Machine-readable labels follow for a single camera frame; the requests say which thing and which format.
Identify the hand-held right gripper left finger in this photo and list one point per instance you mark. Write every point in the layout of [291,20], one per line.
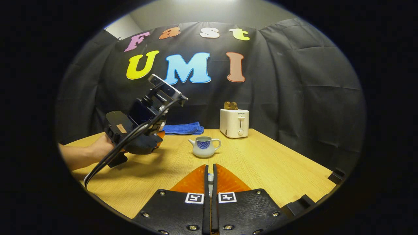
[176,212]

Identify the blue towel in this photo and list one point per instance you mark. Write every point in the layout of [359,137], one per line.
[183,128]

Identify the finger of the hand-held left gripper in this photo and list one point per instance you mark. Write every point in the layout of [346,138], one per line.
[161,134]

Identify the white blue-patterned teacup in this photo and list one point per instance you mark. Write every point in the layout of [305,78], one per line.
[204,149]

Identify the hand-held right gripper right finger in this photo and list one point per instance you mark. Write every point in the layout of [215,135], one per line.
[248,212]

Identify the white toaster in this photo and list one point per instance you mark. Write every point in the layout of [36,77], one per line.
[233,124]

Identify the black block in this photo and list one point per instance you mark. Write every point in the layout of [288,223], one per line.
[336,176]
[298,205]

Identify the brown toast slices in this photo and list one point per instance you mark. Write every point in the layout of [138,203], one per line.
[230,105]

